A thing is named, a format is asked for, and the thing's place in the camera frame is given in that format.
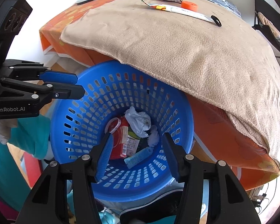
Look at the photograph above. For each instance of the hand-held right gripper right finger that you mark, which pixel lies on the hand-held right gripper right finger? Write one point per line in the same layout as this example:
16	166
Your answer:
171	156

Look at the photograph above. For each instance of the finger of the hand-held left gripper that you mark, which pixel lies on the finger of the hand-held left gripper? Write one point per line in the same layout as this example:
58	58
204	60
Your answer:
58	77
67	92

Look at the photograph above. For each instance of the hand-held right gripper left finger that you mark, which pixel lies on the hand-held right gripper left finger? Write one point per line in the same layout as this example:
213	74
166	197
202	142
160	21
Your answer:
106	154

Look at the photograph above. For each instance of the red carton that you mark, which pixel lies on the red carton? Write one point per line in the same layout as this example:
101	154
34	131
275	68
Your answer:
120	142

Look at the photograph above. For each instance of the white tissue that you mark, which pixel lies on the white tissue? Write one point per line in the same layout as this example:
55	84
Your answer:
153	138

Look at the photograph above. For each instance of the green white milk carton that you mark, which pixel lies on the green white milk carton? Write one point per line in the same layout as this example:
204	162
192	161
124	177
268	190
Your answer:
132	144

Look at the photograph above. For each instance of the white paper wristband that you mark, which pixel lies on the white paper wristband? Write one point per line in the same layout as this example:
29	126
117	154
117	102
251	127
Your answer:
116	124

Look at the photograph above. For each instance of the light blue tube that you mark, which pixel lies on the light blue tube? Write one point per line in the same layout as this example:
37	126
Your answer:
138	156

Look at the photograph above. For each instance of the blue plastic basket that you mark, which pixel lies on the blue plastic basket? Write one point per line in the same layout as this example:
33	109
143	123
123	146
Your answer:
84	121

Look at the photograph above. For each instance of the white plastic wrapper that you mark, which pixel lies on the white plastic wrapper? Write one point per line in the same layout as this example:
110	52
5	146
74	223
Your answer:
137	121

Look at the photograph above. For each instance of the person's teal sleeved left forearm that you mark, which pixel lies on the person's teal sleeved left forearm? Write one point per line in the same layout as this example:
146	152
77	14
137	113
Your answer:
30	135

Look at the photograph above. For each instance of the person's left hand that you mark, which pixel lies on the person's left hand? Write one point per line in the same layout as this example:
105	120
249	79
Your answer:
1	130

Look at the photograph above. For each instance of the tan blanket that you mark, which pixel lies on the tan blanket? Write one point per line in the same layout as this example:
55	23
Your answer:
177	63

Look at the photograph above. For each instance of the white power strip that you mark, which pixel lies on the white power strip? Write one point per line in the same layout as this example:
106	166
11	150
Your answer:
259	197

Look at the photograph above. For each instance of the person's teal garment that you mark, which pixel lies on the person's teal garment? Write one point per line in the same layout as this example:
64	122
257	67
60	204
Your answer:
7	179

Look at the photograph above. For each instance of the colourful long wrapper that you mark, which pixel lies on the colourful long wrapper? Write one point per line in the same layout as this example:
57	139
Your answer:
184	11

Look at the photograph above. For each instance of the orange tape roll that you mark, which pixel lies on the orange tape roll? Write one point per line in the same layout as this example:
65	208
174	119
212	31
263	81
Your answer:
189	5

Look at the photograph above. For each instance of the blue checked mattress sheet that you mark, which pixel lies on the blue checked mattress sheet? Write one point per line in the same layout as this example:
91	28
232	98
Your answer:
224	4

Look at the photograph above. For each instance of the pink clothes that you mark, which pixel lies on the pink clothes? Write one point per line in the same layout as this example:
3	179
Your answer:
268	23

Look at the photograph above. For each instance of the black folding chair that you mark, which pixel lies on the black folding chair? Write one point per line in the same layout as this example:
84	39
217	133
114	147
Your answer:
268	4

